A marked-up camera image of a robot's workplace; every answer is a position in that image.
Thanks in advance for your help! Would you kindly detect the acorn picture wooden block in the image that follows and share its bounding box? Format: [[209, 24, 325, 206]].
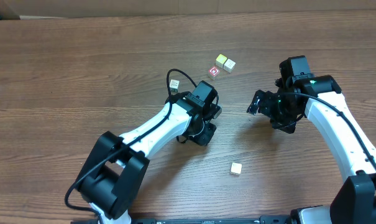
[[230, 162, 242, 175]]

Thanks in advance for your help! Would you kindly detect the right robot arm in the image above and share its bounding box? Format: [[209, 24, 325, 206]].
[[247, 55, 376, 223]]

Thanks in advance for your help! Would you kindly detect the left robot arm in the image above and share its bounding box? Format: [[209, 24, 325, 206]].
[[65, 97, 222, 223]]

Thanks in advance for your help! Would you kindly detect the green side picture block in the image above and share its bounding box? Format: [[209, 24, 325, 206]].
[[169, 80, 180, 93]]

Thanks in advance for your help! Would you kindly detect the red top wooden block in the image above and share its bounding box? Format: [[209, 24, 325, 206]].
[[208, 66, 220, 80]]

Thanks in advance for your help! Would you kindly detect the plain white wooden block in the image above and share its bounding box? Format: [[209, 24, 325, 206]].
[[223, 59, 236, 73]]

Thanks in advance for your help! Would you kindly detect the yellow top wooden block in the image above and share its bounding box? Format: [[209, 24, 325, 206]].
[[215, 54, 227, 68]]

